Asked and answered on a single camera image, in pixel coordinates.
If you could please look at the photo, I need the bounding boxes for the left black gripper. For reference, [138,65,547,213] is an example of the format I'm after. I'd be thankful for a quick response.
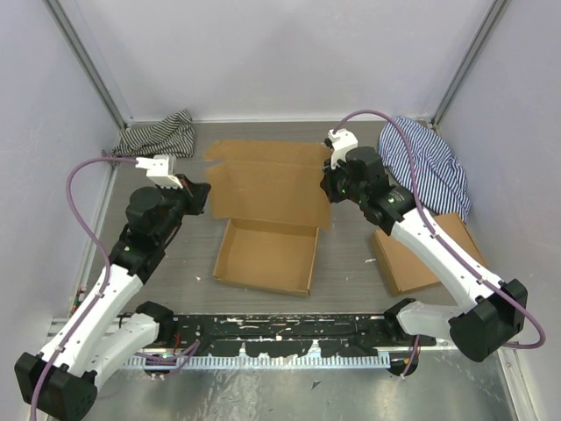
[157,174,212,243]

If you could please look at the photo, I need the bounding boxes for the brown cardboard box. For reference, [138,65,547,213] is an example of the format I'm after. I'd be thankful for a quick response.
[372,213,487,296]
[204,140,330,296]

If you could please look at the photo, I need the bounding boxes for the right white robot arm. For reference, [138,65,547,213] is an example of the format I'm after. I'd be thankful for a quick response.
[321,145,528,362]

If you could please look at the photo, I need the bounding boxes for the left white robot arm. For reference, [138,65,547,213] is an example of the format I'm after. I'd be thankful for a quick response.
[15,175,211,420]

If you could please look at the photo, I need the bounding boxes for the folded brown cardboard box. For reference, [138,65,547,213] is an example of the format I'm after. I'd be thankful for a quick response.
[372,213,487,296]

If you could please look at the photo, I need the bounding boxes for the black white striped cloth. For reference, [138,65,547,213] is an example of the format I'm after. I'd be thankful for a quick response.
[102,110,195,158]

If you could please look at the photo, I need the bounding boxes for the blue white striped cloth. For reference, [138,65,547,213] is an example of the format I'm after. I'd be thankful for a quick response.
[379,117,472,221]

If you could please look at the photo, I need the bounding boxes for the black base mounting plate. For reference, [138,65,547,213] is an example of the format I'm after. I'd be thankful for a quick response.
[154,313,415,358]

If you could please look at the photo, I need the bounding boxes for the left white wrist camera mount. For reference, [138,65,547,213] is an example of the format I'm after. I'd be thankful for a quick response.
[135,154,182,189]

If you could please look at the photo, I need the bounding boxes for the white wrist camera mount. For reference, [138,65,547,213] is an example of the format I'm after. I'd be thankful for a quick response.
[135,154,182,189]
[324,129,359,169]

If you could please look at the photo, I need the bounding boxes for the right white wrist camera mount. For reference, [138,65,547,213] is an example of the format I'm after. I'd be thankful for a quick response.
[324,129,359,169]

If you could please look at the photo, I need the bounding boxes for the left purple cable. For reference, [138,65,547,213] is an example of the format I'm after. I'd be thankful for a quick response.
[29,157,202,420]

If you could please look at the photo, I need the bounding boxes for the purple cable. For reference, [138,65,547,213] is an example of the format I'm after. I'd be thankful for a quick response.
[331,109,548,378]
[29,157,202,420]

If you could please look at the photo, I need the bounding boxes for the white slotted cable duct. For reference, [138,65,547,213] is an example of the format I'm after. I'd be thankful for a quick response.
[122,353,394,370]

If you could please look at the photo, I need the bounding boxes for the aluminium front rail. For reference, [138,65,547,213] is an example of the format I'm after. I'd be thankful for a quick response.
[49,318,520,348]

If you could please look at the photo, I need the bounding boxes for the left aluminium corner post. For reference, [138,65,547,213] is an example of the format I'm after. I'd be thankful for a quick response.
[43,1,130,129]

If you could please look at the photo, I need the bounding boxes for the aluminium corner post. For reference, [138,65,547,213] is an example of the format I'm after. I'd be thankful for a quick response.
[43,1,130,129]
[430,0,511,130]

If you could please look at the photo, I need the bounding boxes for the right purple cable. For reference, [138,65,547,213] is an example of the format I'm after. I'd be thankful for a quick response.
[331,109,548,378]

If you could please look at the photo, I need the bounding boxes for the right aluminium corner post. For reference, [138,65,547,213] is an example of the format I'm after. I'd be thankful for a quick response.
[430,0,511,130]

